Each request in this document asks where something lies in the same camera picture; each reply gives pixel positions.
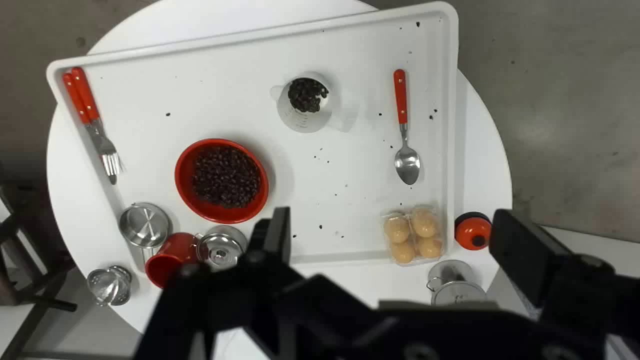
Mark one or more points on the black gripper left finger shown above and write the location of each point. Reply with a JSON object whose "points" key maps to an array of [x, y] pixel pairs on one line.
{"points": [[277, 232]]}

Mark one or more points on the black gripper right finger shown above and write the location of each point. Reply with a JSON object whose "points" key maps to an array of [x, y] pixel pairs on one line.
{"points": [[526, 253]]}

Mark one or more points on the red bowl with beans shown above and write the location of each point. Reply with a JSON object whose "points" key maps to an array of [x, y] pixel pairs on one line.
{"points": [[222, 180]]}

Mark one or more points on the small steel bowl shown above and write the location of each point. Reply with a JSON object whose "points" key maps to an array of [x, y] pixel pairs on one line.
{"points": [[110, 285], [145, 224]]}

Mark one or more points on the steel pot lid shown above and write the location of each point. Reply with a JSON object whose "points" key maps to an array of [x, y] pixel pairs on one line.
{"points": [[222, 246]]}

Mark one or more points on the orange round toy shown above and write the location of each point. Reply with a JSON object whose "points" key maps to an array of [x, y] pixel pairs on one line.
{"points": [[472, 232]]}

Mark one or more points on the steel pot with lid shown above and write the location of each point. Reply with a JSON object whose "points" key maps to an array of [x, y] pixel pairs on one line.
{"points": [[453, 283]]}

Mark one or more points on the red mug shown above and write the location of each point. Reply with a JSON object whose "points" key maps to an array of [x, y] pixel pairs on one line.
{"points": [[170, 261]]}

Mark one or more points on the bread piece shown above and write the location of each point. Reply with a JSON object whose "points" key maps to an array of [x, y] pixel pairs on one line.
{"points": [[412, 232]]}

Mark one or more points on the white plastic tray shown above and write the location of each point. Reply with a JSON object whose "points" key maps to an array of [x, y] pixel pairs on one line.
{"points": [[233, 100]]}

